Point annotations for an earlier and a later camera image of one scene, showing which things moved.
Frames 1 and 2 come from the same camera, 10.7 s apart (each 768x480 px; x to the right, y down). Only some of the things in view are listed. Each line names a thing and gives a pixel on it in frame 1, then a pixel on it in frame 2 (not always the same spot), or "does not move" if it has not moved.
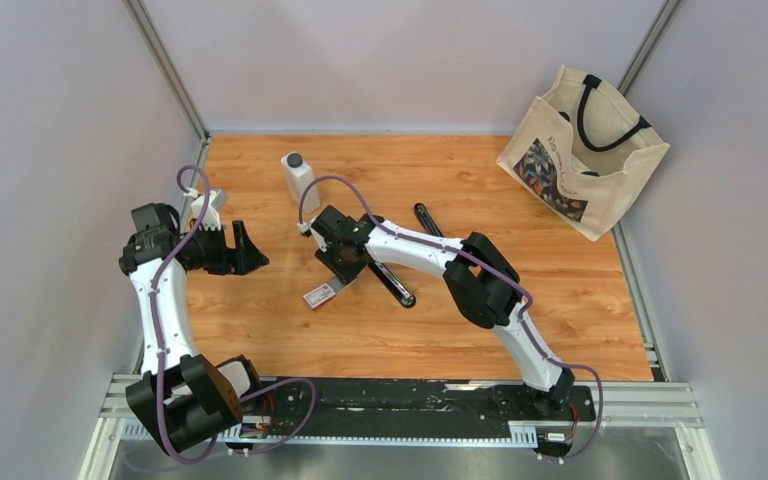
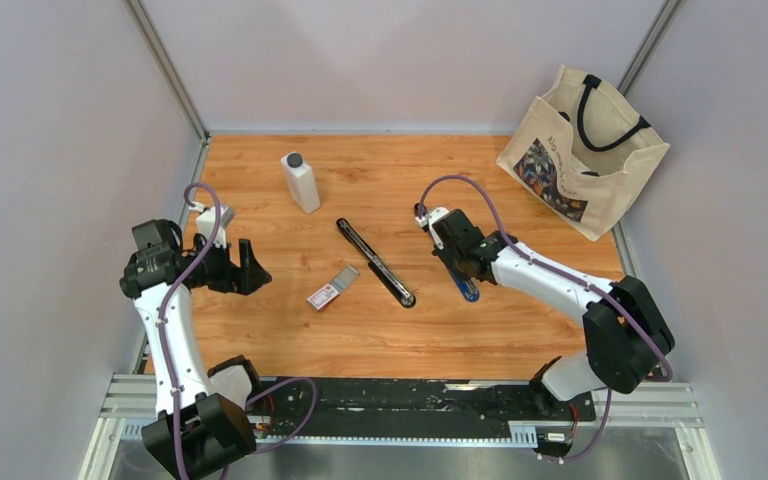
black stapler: x=392 y=284 does not move
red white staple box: x=319 y=295 does not move
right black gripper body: x=336 y=257 → x=452 y=258
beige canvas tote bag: x=584 y=153 does not move
